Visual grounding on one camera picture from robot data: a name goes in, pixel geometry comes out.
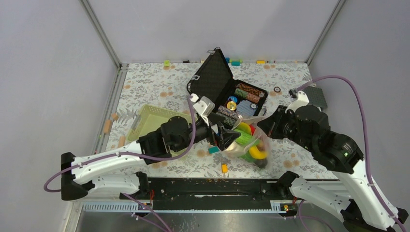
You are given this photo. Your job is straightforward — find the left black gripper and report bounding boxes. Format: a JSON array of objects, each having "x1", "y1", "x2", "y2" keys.
[{"x1": 174, "y1": 113, "x2": 241, "y2": 153}]

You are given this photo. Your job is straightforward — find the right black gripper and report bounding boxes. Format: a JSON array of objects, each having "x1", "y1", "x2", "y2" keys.
[{"x1": 257, "y1": 104, "x2": 315, "y2": 151}]

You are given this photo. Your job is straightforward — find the yellow toy mango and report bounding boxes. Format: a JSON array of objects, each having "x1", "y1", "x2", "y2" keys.
[{"x1": 236, "y1": 122, "x2": 252, "y2": 134}]

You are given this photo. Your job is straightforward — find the clear zip top bag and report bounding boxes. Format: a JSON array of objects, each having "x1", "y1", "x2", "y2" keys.
[{"x1": 223, "y1": 116, "x2": 270, "y2": 169}]

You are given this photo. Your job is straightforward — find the yellow toy banana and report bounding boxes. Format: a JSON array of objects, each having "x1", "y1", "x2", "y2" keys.
[{"x1": 249, "y1": 145, "x2": 267, "y2": 160}]

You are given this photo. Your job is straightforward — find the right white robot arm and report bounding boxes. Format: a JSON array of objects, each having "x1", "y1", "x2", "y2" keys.
[{"x1": 257, "y1": 105, "x2": 409, "y2": 232}]

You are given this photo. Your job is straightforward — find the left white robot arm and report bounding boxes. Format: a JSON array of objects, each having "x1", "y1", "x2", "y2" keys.
[{"x1": 60, "y1": 116, "x2": 240, "y2": 201}]

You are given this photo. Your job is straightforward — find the teal small block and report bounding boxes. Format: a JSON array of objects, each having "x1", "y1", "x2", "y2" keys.
[{"x1": 208, "y1": 146, "x2": 219, "y2": 154}]

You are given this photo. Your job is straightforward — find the yellow big blind button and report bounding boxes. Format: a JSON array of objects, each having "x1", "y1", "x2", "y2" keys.
[{"x1": 226, "y1": 101, "x2": 237, "y2": 111}]

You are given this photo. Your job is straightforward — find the blue playing cards deck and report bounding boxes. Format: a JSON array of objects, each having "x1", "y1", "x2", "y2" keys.
[{"x1": 236, "y1": 100, "x2": 258, "y2": 116}]

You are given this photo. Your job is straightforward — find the black poker chip case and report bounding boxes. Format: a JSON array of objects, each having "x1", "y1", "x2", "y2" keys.
[{"x1": 186, "y1": 47, "x2": 268, "y2": 128}]

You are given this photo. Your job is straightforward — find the yellow small block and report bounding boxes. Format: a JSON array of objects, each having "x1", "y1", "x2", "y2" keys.
[{"x1": 221, "y1": 164, "x2": 228, "y2": 174}]

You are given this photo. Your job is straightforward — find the dark grey lego baseplate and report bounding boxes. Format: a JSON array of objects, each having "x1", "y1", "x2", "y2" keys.
[{"x1": 303, "y1": 86, "x2": 328, "y2": 110}]

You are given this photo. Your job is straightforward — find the green plastic basket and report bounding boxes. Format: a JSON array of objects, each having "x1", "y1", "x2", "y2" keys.
[{"x1": 126, "y1": 104, "x2": 191, "y2": 143}]

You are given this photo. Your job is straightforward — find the wooden block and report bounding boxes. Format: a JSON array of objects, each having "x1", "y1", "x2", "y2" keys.
[{"x1": 102, "y1": 119, "x2": 113, "y2": 134}]

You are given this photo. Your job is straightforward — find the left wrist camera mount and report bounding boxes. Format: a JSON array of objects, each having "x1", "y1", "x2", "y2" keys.
[{"x1": 190, "y1": 93, "x2": 215, "y2": 126}]

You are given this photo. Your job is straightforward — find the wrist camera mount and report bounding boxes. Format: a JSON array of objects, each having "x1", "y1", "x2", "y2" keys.
[
  {"x1": 286, "y1": 91, "x2": 309, "y2": 112},
  {"x1": 190, "y1": 93, "x2": 215, "y2": 126}
]

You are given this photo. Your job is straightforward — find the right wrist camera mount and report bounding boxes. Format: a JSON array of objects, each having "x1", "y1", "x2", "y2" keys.
[{"x1": 286, "y1": 91, "x2": 309, "y2": 112}]

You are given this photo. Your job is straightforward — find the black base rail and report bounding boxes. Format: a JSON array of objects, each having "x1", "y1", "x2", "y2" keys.
[{"x1": 119, "y1": 177, "x2": 297, "y2": 211}]

